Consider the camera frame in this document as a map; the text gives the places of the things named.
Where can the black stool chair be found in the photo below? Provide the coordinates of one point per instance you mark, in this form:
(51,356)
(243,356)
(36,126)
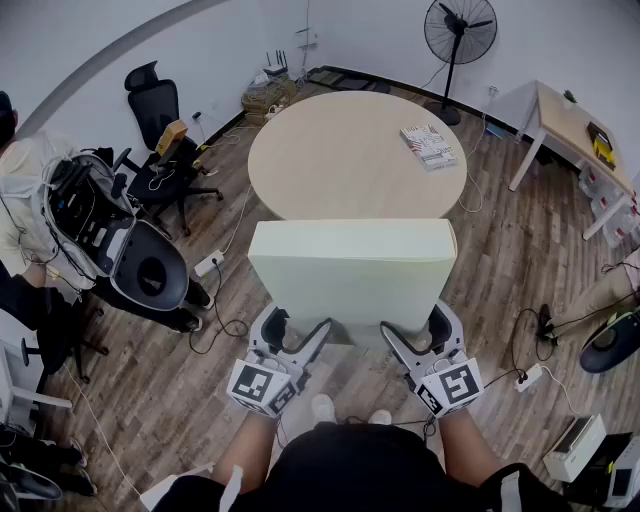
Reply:
(60,340)

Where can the round wooden table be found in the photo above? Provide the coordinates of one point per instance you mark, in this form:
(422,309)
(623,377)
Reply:
(345,160)

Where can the person's black clothing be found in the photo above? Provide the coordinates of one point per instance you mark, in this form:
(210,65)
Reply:
(355,470)

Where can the white leg wooden desk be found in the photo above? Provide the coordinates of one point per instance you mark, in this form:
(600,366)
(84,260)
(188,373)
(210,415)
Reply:
(565,122)

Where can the yellow packet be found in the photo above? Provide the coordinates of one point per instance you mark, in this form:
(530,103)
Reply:
(605,152)

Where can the pale green box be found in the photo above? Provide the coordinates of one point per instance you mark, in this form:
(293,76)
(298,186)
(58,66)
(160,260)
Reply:
(350,270)

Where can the clear water bottle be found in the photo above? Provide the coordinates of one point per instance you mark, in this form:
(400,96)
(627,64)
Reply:
(607,205)

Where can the black office chair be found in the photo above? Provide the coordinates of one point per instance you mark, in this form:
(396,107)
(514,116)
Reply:
(160,170)

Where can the black box on desk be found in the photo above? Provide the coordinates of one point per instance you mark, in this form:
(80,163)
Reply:
(599,132)

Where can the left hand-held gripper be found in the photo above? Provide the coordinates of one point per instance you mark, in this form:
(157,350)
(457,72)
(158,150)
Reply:
(255,385)

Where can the white printer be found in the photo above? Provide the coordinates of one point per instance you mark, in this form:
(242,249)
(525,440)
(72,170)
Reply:
(575,447)

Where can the printed flag pattern book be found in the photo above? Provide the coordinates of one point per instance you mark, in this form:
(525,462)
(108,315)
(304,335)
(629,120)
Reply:
(430,147)

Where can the black floor mats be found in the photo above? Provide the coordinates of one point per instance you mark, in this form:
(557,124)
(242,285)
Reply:
(345,80)

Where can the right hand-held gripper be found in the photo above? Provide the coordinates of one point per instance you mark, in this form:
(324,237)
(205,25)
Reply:
(450,385)

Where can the grey open equipment backpack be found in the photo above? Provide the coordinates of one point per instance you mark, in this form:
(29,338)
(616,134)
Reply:
(105,230)

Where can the person's white shoe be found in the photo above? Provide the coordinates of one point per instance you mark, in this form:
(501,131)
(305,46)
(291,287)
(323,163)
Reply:
(322,407)
(380,417)

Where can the pile of folded cartons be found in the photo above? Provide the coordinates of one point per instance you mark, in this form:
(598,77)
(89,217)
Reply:
(265,97)

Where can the person's right forearm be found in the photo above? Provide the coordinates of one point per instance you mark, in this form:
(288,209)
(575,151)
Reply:
(467,445)

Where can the brown cardboard box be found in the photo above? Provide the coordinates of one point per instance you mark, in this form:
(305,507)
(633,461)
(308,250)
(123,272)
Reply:
(171,136)

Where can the white router with antennas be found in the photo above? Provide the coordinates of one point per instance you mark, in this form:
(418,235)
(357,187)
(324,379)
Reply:
(276,67)

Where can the person's left forearm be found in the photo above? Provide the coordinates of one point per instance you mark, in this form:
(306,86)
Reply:
(245,445)

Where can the white power strip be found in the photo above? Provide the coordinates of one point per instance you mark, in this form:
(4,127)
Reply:
(529,377)
(209,262)

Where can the black standing fan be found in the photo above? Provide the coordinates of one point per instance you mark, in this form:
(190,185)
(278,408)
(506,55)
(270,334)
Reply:
(457,35)

